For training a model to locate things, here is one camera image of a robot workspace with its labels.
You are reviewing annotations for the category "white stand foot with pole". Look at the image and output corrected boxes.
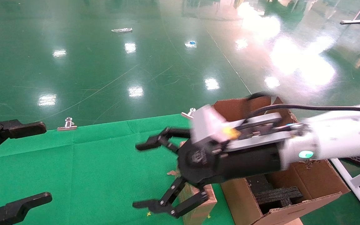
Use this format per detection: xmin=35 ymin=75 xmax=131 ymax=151
xmin=339 ymin=0 xmax=360 ymax=25

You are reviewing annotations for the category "black plastic grid tray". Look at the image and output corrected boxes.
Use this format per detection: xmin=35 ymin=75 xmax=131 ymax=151
xmin=344 ymin=155 xmax=360 ymax=169

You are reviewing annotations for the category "black foam block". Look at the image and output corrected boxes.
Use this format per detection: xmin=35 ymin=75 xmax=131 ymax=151
xmin=255 ymin=187 xmax=304 ymax=214

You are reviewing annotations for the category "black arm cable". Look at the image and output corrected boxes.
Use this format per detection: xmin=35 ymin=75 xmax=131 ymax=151
xmin=246 ymin=92 xmax=360 ymax=121

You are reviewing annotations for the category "black foam bottom pad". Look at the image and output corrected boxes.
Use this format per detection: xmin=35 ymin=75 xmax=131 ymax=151
xmin=246 ymin=174 xmax=276 ymax=196

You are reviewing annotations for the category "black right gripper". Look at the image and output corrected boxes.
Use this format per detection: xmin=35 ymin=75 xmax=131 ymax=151
xmin=132 ymin=127 xmax=283 ymax=219

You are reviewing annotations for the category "white pipe frame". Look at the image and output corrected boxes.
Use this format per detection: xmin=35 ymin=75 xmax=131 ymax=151
xmin=330 ymin=158 xmax=360 ymax=224

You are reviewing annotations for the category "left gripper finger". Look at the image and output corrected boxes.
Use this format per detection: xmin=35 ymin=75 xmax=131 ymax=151
xmin=0 ymin=192 xmax=53 ymax=225
xmin=0 ymin=118 xmax=47 ymax=160

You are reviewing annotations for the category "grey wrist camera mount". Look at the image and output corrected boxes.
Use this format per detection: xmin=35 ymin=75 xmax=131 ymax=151
xmin=190 ymin=104 xmax=308 ymax=153

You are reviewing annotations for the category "large open cardboard carton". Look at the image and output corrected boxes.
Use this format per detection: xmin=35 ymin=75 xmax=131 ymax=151
xmin=213 ymin=95 xmax=351 ymax=225

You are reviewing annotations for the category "silver binder clip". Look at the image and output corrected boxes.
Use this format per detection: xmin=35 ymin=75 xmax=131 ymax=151
xmin=181 ymin=107 xmax=197 ymax=121
xmin=57 ymin=117 xmax=78 ymax=131

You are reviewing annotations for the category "small brown cardboard box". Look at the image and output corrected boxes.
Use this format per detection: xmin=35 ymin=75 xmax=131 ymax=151
xmin=177 ymin=141 xmax=218 ymax=225

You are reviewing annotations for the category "green table cloth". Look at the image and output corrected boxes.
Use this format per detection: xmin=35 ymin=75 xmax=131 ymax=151
xmin=0 ymin=113 xmax=235 ymax=225

